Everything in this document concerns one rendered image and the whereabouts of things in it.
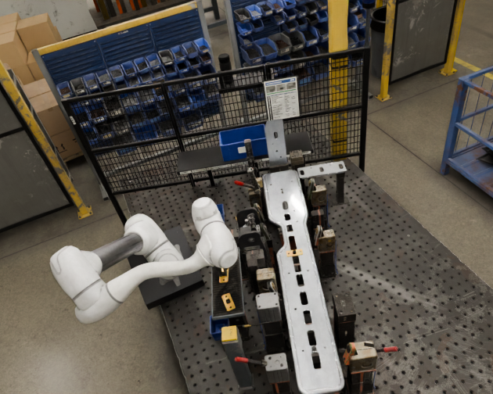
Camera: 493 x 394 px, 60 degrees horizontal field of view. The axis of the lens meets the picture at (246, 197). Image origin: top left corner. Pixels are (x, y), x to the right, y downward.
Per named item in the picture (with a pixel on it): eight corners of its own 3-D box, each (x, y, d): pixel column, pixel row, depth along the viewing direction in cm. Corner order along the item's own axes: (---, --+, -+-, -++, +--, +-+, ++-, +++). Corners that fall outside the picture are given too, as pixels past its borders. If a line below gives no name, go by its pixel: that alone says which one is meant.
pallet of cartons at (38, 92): (96, 158, 490) (55, 74, 419) (25, 187, 470) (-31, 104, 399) (77, 113, 574) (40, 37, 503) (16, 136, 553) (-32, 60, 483)
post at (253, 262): (267, 310, 232) (257, 264, 205) (257, 311, 232) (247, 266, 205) (266, 302, 236) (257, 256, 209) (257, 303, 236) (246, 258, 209)
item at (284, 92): (300, 117, 283) (297, 74, 263) (267, 123, 285) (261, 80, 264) (300, 115, 285) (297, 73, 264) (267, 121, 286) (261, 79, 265)
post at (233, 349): (253, 388, 203) (239, 342, 173) (238, 390, 203) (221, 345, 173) (253, 372, 208) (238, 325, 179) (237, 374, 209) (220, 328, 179)
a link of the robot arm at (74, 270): (153, 253, 241) (130, 223, 242) (174, 237, 237) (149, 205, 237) (65, 309, 167) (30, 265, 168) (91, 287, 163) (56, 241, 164)
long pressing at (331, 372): (353, 389, 168) (353, 387, 167) (296, 397, 169) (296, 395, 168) (296, 170, 270) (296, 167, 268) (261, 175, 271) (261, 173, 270)
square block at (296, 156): (306, 198, 291) (303, 156, 267) (294, 199, 291) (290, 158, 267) (304, 190, 297) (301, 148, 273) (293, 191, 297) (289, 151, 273)
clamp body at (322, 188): (331, 232, 266) (330, 191, 242) (312, 235, 266) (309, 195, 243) (328, 222, 272) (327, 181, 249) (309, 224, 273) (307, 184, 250)
